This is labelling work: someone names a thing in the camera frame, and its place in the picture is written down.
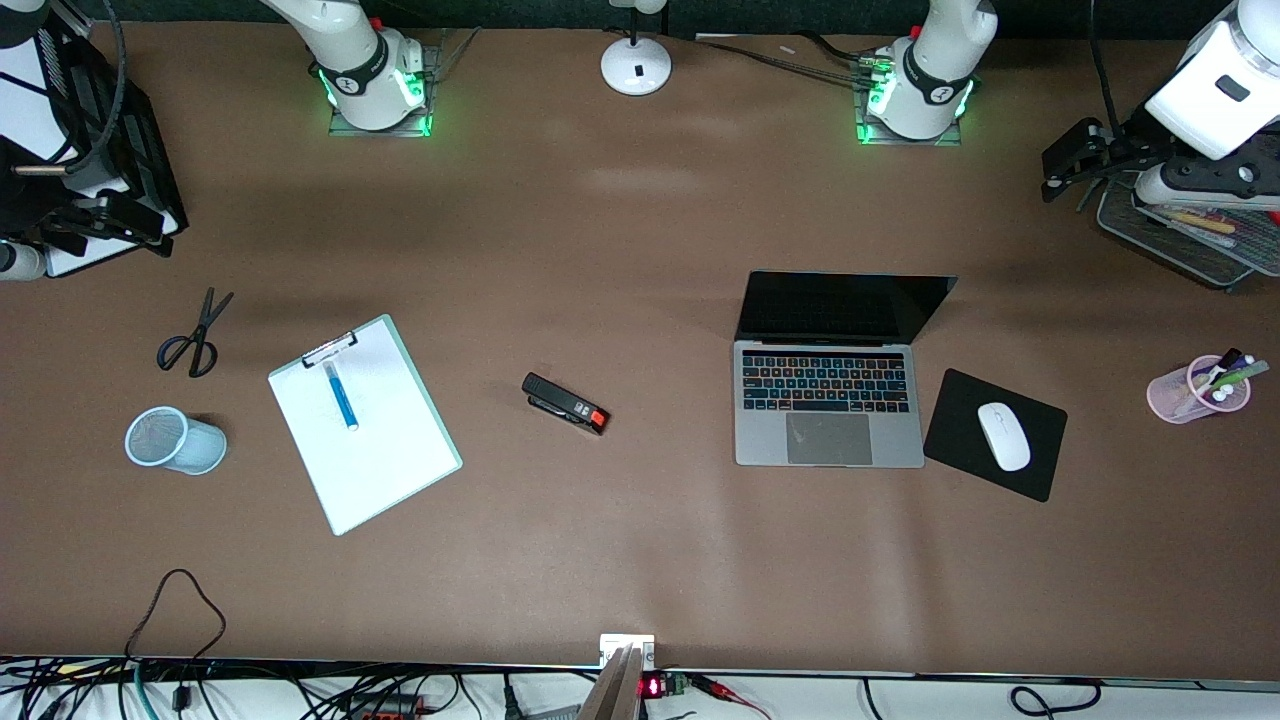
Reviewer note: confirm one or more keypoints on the pink mesh pen cup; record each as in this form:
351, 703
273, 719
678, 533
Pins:
1170, 400

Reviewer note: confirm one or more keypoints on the black stacked letter tray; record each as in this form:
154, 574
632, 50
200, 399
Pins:
150, 170

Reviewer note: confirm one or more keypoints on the grey camera pole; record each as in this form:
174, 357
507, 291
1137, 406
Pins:
615, 695

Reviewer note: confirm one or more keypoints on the red display module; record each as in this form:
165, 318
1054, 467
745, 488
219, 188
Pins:
652, 687

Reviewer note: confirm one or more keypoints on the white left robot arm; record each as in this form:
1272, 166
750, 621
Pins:
935, 80

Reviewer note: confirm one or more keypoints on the black scissors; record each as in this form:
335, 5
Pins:
204, 332

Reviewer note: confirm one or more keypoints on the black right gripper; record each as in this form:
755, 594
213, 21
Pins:
40, 205

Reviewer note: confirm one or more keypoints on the red terminal strip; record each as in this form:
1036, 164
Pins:
390, 710

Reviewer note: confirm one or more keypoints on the black red stapler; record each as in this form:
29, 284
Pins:
560, 400

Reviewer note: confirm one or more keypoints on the white marker with black cap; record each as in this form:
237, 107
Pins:
1228, 358

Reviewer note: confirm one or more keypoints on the black mouse pad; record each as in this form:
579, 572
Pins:
960, 430

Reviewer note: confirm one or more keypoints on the white round lamp base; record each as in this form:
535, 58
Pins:
636, 65

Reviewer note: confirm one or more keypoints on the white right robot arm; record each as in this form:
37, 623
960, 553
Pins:
360, 60

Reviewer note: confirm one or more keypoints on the white pole bracket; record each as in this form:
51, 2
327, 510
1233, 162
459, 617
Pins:
612, 642

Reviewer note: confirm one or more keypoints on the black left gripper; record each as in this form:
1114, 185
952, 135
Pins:
1133, 146

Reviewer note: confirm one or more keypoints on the white board with green edge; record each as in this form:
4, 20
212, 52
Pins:
380, 460

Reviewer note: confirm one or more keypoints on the green marker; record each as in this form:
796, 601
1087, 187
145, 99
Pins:
1245, 375

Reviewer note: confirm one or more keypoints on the white computer mouse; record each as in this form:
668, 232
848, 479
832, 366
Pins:
1003, 435

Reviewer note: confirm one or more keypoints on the silver laptop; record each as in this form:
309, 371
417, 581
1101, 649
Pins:
830, 440

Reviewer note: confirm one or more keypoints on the mint green clipboard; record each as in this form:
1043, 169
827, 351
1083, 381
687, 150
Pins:
388, 322

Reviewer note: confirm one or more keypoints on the blue mesh pen cup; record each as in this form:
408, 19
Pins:
195, 450

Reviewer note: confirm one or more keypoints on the blue marker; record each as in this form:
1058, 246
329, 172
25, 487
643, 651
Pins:
343, 400

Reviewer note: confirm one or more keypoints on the grey mesh desk tray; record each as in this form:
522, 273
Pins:
1150, 235

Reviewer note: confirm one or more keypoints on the yellow marker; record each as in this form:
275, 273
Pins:
1200, 222

